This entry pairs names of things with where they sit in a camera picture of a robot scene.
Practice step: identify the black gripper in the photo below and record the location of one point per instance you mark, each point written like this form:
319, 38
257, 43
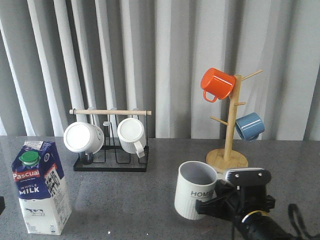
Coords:
243, 191
2, 204

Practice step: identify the white HOME mug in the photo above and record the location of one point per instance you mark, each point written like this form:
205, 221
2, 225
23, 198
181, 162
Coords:
195, 181

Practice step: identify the blue white milk carton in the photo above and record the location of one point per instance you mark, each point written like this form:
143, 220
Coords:
41, 188

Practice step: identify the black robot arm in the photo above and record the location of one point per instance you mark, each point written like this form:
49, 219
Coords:
257, 225

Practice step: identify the wooden mug tree stand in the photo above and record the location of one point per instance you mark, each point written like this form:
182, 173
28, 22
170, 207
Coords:
223, 158

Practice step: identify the blue mug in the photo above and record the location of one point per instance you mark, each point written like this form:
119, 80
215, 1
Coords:
249, 127

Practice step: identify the white smooth mug on rack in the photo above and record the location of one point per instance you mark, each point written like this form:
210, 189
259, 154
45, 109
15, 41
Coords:
83, 137

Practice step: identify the white ribbed mug on rack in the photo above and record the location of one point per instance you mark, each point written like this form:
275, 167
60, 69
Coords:
131, 134

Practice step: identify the orange mug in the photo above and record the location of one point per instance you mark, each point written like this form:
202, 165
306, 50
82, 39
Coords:
216, 85

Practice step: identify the grey white curtain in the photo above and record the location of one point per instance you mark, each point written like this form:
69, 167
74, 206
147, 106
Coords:
56, 55

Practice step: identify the black wire mug rack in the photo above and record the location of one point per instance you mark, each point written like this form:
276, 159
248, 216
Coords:
111, 157

